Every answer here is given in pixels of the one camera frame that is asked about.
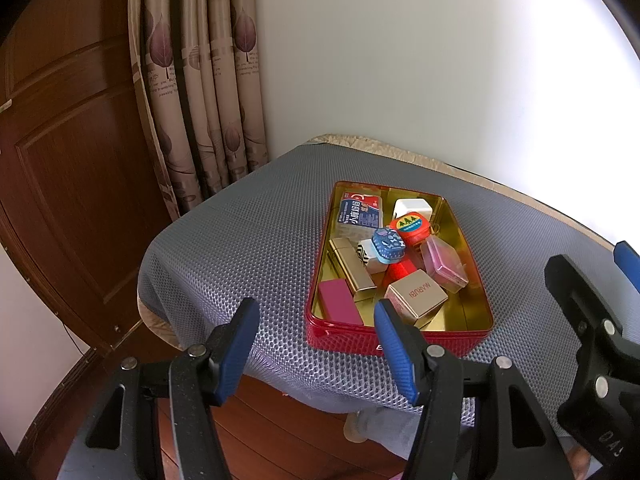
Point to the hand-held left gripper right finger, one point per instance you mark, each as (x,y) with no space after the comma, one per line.
(395,355)

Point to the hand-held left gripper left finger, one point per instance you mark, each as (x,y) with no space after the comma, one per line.
(235,355)

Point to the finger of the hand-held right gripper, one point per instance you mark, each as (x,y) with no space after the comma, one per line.
(627,265)
(585,310)

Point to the red tin box gold inside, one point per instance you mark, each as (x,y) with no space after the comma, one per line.
(340,335)

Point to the brown cardboard box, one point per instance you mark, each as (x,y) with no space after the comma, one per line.
(417,295)

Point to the magenta box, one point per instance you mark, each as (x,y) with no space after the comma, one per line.
(337,302)

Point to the gold ribbed case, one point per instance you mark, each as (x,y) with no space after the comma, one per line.
(350,265)

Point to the small clear plastic box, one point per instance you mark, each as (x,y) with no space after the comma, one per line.
(445,265)

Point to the white patterned cube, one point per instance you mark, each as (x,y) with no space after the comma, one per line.
(367,255)

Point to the blue patterned small box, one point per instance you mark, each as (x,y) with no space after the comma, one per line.
(389,245)

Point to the white small box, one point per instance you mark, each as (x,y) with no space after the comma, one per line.
(407,207)

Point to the person's right hand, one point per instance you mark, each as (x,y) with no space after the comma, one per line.
(580,462)

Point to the beige rounded object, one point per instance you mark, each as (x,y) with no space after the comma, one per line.
(355,425)

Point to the grey mesh mat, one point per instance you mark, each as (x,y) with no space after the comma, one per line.
(240,240)

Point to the brown wooden door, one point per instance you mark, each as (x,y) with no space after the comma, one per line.
(75,185)

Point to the beige leaf print curtain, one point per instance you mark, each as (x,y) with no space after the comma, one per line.
(220,110)

